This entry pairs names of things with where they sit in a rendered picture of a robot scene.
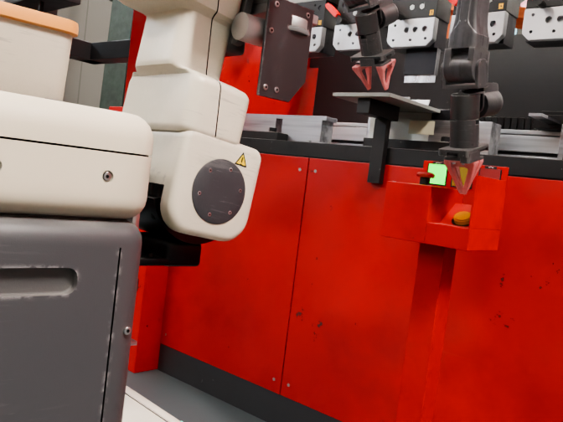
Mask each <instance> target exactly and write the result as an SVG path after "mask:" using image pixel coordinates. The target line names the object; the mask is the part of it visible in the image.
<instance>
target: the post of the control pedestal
mask: <svg viewBox="0 0 563 422"><path fill-rule="evenodd" d="M455 256H456V250H455V249H450V248H446V247H441V246H436V245H431V244H423V243H420V247H419V253H418V260H417V266H416V278H415V284H414V290H413V297H412V303H411V314H410V321H409V327H408V333H407V340H406V346H405V358H404V365H403V371H402V377H401V384H400V396H399V402H398V408H397V415H396V421H395V422H432V421H433V415H434V408H435V402H436V391H437V385H438V378H439V372H440V366H441V360H442V348H443V342H444V336H445V329H446V323H447V312H448V305H449V299H450V293H451V287H452V275H453V269H454V263H455Z"/></svg>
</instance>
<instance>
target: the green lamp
mask: <svg viewBox="0 0 563 422"><path fill-rule="evenodd" d="M428 172H432V173H433V174H435V177H434V178H431V179H430V183H435V184H442V185H445V180H446V174H447V167H446V165H439V164H429V169H428Z"/></svg>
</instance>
